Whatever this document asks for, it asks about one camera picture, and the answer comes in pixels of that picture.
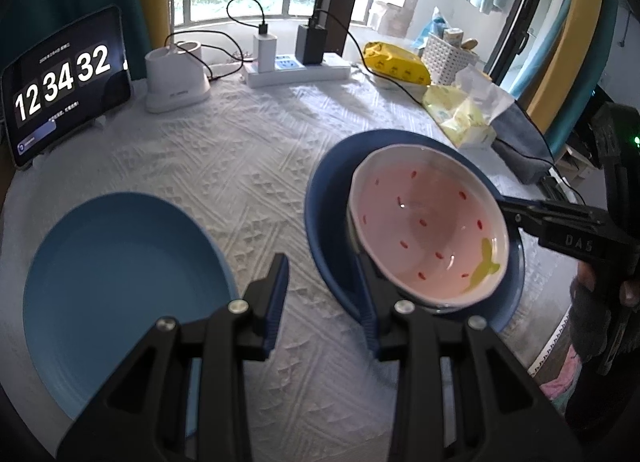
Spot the white desk lamp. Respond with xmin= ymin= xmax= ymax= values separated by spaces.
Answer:
xmin=144 ymin=41 xmax=212 ymax=114

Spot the black tablet with clock display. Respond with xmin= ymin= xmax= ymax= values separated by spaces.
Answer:
xmin=0 ymin=4 xmax=133 ymax=170

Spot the dark blue bowl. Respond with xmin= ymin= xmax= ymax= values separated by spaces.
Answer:
xmin=304 ymin=129 xmax=526 ymax=330

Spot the black charger cable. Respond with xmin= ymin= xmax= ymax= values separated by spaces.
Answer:
xmin=226 ymin=0 xmax=269 ymax=38

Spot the black lamp cable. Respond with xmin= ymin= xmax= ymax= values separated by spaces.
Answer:
xmin=165 ymin=31 xmax=247 ymax=83

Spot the blue plastic bag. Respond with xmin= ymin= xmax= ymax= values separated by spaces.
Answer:
xmin=412 ymin=7 xmax=446 ymax=50

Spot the pale yellow tissue pack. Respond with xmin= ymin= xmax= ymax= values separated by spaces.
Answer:
xmin=422 ymin=65 xmax=516 ymax=148

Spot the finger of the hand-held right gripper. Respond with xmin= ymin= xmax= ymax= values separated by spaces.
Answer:
xmin=500 ymin=196 xmax=616 ymax=224
xmin=507 ymin=216 xmax=631 ymax=268

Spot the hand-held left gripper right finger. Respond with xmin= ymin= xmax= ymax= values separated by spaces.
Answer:
xmin=355 ymin=252 xmax=583 ymax=462

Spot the white charger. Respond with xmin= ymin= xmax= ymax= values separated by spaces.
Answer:
xmin=252 ymin=33 xmax=277 ymax=74

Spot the pink cloth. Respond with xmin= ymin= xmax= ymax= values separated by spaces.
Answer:
xmin=542 ymin=357 xmax=581 ymax=400

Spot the person's right hand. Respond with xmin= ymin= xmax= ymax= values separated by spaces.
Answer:
xmin=570 ymin=262 xmax=640 ymax=360

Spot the white woven plastic basket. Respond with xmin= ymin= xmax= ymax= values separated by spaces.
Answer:
xmin=422 ymin=33 xmax=481 ymax=85

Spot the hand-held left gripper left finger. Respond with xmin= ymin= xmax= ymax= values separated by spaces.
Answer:
xmin=56 ymin=252 xmax=291 ymax=462

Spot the white power strip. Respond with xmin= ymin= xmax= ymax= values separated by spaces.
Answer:
xmin=243 ymin=53 xmax=352 ymax=89

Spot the grey fabric pouch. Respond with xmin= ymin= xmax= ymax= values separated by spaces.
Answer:
xmin=492 ymin=102 xmax=556 ymax=185

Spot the yellow wet wipes pack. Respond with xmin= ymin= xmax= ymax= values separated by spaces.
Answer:
xmin=362 ymin=41 xmax=432 ymax=88

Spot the light blue plate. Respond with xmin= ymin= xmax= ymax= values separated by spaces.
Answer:
xmin=22 ymin=192 xmax=240 ymax=425

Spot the pink ceramic bowl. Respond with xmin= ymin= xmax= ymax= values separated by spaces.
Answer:
xmin=346 ymin=143 xmax=511 ymax=310

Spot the black charger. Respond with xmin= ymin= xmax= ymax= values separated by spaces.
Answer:
xmin=296 ymin=24 xmax=328 ymax=65

